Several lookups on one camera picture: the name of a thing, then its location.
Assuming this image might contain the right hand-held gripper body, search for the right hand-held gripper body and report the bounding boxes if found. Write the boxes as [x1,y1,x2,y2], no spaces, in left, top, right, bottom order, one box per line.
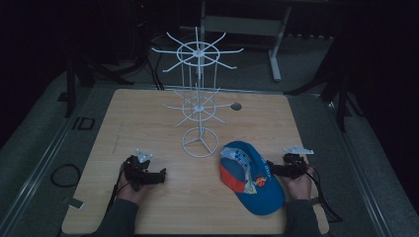
[275,145,315,181]

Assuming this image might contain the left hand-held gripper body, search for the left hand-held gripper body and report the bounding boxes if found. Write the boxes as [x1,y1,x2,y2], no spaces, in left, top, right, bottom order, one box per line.
[123,148,159,193]

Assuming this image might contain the blue and orange cap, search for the blue and orange cap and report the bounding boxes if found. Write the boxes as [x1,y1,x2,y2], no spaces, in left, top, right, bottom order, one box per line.
[218,140,287,216]

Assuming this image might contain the white wire display rack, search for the white wire display rack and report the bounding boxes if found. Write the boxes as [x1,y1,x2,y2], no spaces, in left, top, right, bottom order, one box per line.
[151,26,245,159]

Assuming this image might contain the person's right hand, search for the person's right hand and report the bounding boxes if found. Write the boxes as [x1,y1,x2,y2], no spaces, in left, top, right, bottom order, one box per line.
[284,162,316,201]

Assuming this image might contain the person's left hand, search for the person's left hand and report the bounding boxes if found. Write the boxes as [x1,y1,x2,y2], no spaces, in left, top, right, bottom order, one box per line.
[116,171,153,205]

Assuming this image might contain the black tripod stand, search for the black tripod stand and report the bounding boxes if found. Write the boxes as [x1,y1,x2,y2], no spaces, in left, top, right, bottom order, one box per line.
[63,48,135,119]
[284,33,365,133]

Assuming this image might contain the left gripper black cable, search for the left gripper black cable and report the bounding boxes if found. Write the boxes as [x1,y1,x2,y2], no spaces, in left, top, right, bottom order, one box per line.
[106,162,132,213]

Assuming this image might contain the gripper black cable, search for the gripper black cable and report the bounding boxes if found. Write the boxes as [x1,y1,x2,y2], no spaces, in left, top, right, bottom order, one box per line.
[304,162,344,223]
[106,162,132,213]

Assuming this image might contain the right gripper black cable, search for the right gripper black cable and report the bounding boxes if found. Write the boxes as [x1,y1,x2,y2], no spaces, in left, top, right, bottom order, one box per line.
[304,162,344,223]

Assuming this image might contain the black floor bracket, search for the black floor bracket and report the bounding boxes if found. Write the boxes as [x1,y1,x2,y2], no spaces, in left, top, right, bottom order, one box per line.
[71,117,97,131]

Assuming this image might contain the black coiled floor cable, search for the black coiled floor cable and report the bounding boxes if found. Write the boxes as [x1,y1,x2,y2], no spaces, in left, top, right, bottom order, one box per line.
[49,163,83,189]

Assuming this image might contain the black hanging cables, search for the black hanging cables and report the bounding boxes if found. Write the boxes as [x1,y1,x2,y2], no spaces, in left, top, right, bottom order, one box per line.
[132,0,166,92]

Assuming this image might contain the grey metal desk frame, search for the grey metal desk frame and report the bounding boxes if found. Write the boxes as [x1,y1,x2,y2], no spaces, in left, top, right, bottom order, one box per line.
[180,0,350,83]

